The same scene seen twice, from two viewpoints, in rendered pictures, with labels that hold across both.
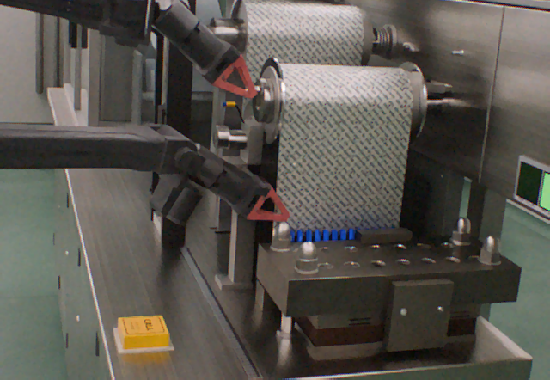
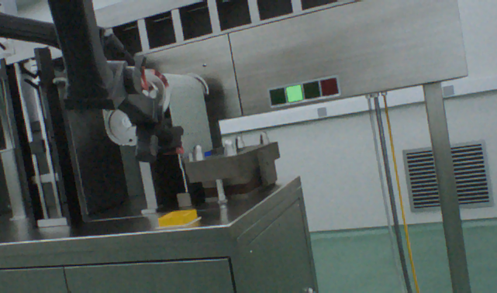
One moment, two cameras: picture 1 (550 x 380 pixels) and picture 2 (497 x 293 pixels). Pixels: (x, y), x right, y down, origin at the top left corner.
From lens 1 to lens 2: 1.02 m
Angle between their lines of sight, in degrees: 51
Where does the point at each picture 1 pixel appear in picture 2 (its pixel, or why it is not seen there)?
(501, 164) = (254, 99)
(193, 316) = not seen: hidden behind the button
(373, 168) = (199, 121)
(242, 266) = (158, 195)
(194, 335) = not seen: hidden behind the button
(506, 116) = (249, 77)
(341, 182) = (193, 129)
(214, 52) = (133, 61)
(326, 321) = (246, 178)
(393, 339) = (268, 178)
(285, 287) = (234, 161)
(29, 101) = not seen: outside the picture
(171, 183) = (148, 132)
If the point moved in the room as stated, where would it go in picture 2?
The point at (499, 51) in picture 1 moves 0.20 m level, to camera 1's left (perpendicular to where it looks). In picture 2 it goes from (232, 53) to (193, 52)
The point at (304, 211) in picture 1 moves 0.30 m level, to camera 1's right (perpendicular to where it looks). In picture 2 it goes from (187, 147) to (246, 135)
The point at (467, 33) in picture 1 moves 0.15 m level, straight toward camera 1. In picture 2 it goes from (205, 54) to (229, 44)
